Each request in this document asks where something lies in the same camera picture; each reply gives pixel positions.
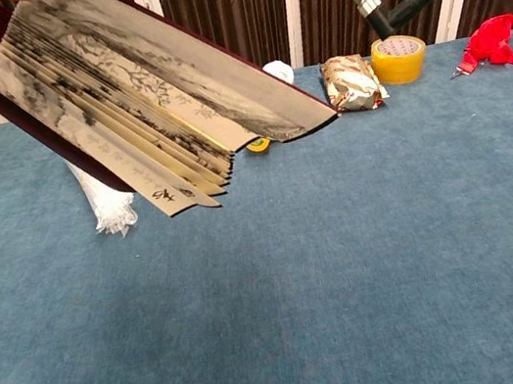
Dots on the red ribbed paper folding fan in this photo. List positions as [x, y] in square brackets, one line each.
[119, 92]

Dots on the dark brown pleated curtain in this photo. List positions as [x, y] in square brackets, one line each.
[229, 8]

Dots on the white labelled bottle yellow cap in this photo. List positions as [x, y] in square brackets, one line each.
[279, 71]

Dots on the foil snack packet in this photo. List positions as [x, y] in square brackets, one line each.
[352, 85]

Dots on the yellow packing tape roll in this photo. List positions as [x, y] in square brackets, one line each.
[401, 69]

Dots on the blue felt table cover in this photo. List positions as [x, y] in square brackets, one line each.
[304, 293]

